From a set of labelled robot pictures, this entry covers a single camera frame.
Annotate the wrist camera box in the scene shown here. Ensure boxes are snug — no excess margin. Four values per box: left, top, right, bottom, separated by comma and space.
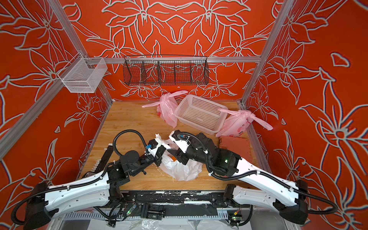
145, 138, 164, 155
169, 130, 190, 153

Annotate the white plastic bag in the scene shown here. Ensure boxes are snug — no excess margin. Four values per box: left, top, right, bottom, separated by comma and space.
158, 150, 203, 181

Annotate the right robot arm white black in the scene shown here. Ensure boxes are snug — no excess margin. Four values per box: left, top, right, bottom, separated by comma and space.
169, 130, 338, 225

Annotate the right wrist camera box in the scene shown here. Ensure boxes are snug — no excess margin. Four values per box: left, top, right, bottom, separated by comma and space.
169, 130, 190, 153

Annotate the white wire wall basket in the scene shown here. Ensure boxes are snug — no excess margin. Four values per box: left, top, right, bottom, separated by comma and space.
57, 53, 108, 94

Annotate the red plastic tool case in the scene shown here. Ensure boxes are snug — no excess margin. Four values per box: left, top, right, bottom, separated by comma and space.
219, 136, 254, 162

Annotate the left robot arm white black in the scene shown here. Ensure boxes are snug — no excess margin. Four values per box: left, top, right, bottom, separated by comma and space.
11, 129, 171, 230

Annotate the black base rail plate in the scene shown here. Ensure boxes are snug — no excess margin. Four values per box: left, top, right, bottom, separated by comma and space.
97, 189, 251, 220

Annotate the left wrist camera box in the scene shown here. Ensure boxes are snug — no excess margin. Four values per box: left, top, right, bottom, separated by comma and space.
145, 138, 164, 155

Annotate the black wire wall basket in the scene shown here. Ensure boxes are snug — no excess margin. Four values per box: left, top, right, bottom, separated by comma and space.
123, 55, 209, 86

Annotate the pink printed plastic bag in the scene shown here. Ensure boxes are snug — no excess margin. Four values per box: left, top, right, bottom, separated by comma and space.
216, 109, 273, 138

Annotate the white perforated plastic basket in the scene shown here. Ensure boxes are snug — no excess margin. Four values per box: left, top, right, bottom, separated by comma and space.
174, 95, 228, 135

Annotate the plain pink plastic bag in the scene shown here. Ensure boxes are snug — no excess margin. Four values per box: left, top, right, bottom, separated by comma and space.
142, 90, 188, 128

